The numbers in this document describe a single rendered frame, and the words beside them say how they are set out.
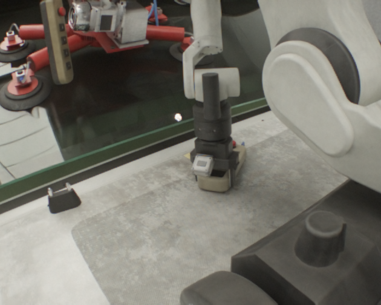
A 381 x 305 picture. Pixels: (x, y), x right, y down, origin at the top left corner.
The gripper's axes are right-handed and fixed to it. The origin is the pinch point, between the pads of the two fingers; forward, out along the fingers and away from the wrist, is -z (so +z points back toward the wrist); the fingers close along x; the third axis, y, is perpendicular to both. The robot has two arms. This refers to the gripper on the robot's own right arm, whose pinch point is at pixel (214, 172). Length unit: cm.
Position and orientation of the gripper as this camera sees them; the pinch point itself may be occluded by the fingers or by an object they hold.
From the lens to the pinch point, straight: 74.3
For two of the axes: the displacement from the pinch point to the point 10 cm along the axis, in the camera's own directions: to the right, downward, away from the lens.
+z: -0.7, -8.9, -4.5
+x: 9.1, 1.2, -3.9
